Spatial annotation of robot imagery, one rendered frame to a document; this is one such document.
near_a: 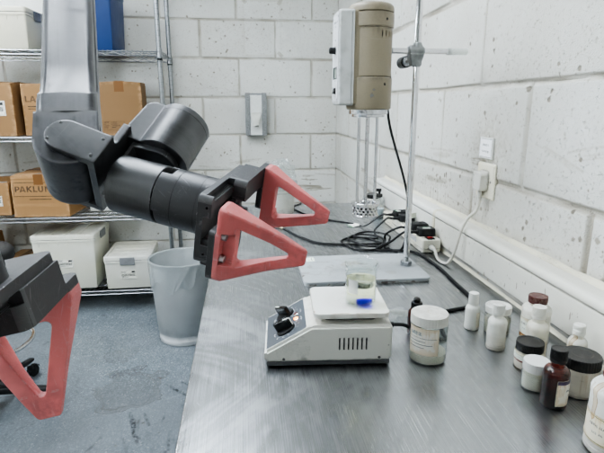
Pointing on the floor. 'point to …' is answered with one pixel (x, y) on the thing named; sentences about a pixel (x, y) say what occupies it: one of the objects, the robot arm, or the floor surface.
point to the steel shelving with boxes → (92, 273)
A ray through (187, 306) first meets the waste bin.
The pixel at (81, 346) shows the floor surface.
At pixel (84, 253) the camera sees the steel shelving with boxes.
